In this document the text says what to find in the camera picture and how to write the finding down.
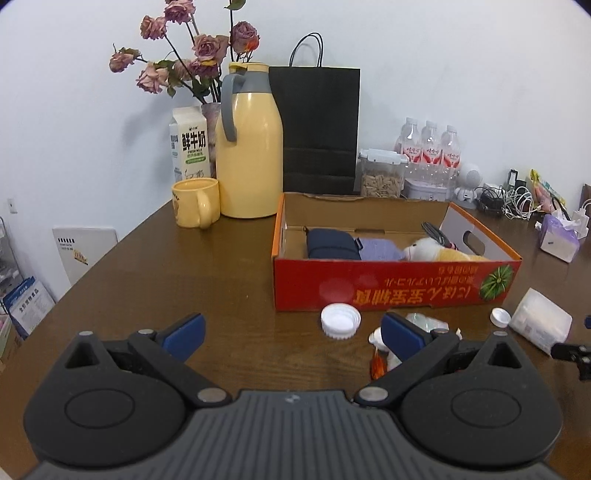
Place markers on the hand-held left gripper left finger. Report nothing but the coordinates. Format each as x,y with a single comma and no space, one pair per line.
187,334

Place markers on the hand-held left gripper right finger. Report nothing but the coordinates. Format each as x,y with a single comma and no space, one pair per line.
401,337

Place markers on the red artificial rose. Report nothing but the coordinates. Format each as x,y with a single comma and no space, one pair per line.
379,339

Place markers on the small white tissue pack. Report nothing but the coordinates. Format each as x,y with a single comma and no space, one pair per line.
540,321

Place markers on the wide white bottle cap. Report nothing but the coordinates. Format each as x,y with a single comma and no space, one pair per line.
340,319

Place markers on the small white bottle cap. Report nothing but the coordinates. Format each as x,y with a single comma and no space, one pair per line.
500,317

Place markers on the red cardboard box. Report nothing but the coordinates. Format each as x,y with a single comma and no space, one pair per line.
332,284

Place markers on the white and yellow plush toy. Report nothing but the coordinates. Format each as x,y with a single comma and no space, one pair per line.
429,251

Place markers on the navy blue zip case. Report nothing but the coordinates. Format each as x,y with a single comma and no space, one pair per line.
330,244

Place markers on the small orange packet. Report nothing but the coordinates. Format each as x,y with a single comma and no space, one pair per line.
377,364

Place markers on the purple tissue pack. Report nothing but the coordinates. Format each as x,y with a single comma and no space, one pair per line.
558,237

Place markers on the white flat panel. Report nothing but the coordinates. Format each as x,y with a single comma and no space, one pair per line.
85,254

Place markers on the pink packet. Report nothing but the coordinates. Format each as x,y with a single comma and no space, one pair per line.
544,198

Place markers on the yellow mug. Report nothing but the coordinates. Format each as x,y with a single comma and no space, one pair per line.
191,203

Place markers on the yellow green snack packet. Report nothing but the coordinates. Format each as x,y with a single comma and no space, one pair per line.
549,189

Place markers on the white printed tin box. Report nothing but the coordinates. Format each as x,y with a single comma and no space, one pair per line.
427,190

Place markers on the clear container of seeds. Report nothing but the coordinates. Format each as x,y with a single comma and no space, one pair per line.
381,180

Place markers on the blue and white box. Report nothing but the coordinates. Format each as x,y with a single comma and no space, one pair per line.
30,307

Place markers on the small black device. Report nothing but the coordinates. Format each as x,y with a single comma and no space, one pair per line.
516,179

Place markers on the white robot-shaped speaker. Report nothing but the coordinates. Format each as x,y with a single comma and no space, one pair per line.
468,182

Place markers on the white milk carton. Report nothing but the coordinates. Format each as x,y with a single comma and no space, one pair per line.
191,147

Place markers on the pink glass vase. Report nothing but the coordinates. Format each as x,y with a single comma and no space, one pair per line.
211,138

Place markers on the black paper bag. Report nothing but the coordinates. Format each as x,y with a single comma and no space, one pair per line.
318,124

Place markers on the dried pink rose bouquet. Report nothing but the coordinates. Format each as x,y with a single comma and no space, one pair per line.
203,46

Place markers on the white wall socket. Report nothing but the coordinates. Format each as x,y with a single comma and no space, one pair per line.
12,206

